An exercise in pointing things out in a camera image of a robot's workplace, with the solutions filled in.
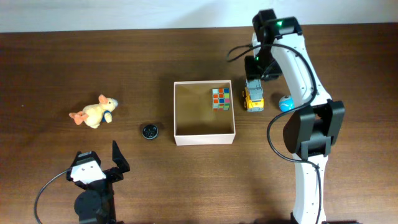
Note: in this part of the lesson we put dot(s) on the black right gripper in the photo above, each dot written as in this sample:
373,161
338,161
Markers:
254,72

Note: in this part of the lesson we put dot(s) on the yellow plush bunny toy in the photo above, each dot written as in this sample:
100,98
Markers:
94,115

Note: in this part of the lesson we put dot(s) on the yellow grey toy truck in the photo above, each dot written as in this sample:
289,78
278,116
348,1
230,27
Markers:
253,96

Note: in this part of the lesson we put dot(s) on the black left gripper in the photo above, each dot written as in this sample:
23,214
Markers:
117,173

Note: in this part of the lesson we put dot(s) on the blue white toy ball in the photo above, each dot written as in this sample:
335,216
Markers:
286,103

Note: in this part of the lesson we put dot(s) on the colourful puzzle cube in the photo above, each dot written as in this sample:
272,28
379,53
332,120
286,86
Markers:
221,100

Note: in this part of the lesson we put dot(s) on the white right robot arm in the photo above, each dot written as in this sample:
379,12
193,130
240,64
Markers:
315,119

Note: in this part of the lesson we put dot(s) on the small black round wheel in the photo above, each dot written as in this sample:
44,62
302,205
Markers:
150,131

